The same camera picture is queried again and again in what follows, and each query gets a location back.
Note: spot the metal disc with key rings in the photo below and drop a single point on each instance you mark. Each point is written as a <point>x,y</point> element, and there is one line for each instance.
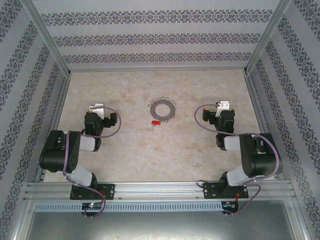
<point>153,110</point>

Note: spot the red-headed key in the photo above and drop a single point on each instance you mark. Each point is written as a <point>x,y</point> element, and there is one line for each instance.
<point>156,122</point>

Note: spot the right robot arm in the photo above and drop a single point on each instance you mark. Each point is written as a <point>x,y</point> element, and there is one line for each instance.
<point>262,160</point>

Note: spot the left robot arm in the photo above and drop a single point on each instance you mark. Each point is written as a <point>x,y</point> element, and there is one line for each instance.
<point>57,155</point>

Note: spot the grey metal sheet panel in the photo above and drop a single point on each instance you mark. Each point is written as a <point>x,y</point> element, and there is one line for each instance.
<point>160,227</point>

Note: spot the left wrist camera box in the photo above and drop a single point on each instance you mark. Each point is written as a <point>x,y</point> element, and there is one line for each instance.
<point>98,108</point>

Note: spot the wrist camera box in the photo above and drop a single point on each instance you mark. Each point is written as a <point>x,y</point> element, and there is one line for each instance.
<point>223,104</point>
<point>98,108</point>

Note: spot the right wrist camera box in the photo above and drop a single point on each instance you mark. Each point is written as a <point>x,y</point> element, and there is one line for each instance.
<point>223,104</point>

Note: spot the aluminium side rail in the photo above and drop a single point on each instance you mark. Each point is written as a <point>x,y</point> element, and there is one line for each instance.
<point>60,105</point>
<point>252,95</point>

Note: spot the aluminium corner post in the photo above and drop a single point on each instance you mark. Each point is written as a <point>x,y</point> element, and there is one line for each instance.
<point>50,40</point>
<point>265,40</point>

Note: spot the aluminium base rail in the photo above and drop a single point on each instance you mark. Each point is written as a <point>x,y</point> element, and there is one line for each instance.
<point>160,191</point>

